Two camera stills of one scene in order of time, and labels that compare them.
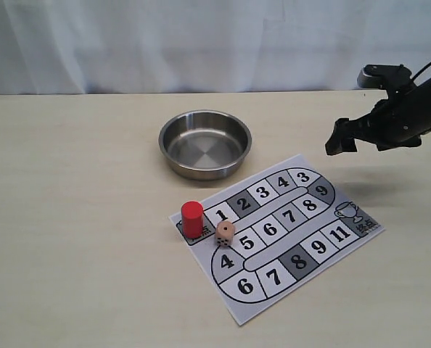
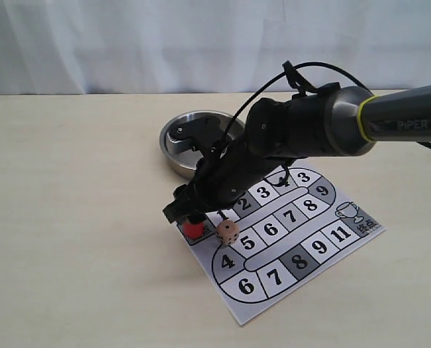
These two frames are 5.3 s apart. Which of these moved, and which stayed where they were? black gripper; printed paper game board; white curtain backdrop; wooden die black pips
Moved: wooden die black pips; black gripper
Stayed: printed paper game board; white curtain backdrop
